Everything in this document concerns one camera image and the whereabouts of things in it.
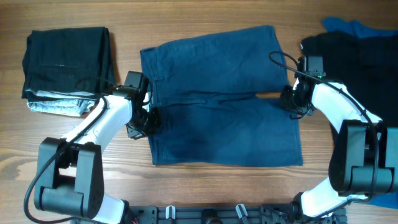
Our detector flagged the blue shorts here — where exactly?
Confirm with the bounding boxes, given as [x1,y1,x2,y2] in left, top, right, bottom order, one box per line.
[140,26,303,167]

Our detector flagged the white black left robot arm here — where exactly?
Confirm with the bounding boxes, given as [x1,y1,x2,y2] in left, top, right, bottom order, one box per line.
[24,72,161,223]

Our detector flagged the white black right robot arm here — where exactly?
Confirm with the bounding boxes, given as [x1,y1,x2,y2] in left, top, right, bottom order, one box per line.
[279,55,397,223]

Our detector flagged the black t-shirt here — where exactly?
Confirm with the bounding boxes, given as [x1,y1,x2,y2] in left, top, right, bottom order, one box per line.
[301,32,397,126]

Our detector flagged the folded black trousers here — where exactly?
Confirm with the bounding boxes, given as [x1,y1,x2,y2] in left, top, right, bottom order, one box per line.
[21,27,115,100]

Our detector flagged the blue garment under black shirt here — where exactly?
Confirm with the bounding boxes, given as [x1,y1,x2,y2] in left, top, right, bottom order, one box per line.
[322,17,397,209]

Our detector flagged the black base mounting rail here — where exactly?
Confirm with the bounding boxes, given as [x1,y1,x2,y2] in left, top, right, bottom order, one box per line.
[70,203,348,224]

